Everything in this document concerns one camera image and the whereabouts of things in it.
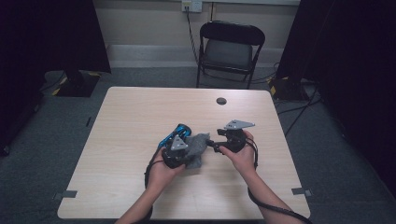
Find dark curtain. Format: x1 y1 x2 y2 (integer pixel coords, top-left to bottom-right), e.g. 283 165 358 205
0 0 112 158
275 0 396 198

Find white wall socket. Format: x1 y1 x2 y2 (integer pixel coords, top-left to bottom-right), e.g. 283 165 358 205
181 0 204 14

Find black floor cables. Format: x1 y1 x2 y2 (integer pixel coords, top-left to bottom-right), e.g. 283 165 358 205
276 85 322 138

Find black stand base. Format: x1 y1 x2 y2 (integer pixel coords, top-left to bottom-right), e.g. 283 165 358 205
55 69 101 98
268 76 310 103

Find black folding chair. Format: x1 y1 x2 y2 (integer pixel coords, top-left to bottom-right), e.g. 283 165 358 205
195 20 266 91

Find grey tape piece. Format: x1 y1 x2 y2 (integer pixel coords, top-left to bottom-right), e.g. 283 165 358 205
52 189 78 201
290 187 314 198

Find blue toy car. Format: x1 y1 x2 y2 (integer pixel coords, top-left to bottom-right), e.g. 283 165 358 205
157 123 192 151

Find grey cloth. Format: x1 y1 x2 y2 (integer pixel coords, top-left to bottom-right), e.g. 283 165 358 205
184 133 211 170

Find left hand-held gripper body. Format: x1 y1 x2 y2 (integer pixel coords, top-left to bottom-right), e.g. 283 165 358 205
161 133 190 170

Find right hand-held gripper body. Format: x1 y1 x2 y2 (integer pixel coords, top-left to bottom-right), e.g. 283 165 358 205
216 119 257 154

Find person's right hand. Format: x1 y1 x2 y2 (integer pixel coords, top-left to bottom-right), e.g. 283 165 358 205
219 130 258 179

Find black wall socket cable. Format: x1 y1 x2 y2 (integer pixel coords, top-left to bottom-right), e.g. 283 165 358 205
185 6 201 64

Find person's left hand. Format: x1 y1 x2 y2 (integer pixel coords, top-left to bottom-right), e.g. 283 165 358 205
145 148 187 194

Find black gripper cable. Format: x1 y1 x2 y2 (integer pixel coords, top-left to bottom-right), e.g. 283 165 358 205
136 145 165 224
245 137 314 224

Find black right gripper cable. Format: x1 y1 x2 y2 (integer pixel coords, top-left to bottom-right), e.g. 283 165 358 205
245 137 314 224

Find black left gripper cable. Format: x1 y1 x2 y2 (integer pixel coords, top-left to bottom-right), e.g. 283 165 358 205
136 145 165 224

